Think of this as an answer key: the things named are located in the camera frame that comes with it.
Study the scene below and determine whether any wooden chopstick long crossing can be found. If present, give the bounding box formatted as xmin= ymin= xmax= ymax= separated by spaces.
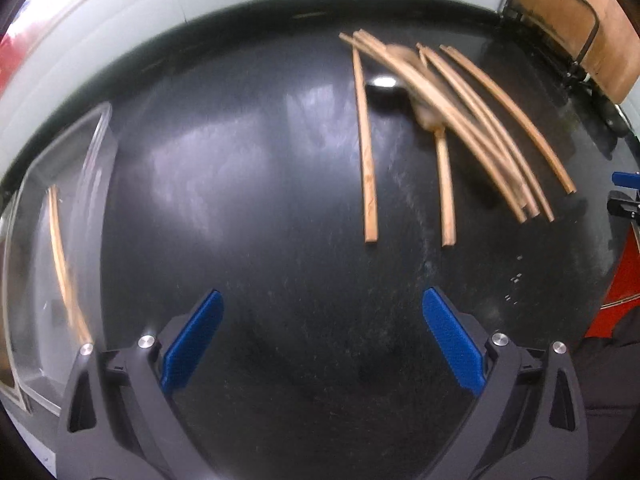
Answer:
xmin=338 ymin=30 xmax=527 ymax=223

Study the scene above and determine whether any red stool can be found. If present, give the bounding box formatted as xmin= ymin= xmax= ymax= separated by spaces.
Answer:
xmin=585 ymin=230 xmax=640 ymax=338

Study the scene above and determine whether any clear plastic tray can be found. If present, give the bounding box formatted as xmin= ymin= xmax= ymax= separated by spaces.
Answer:
xmin=2 ymin=102 xmax=118 ymax=414

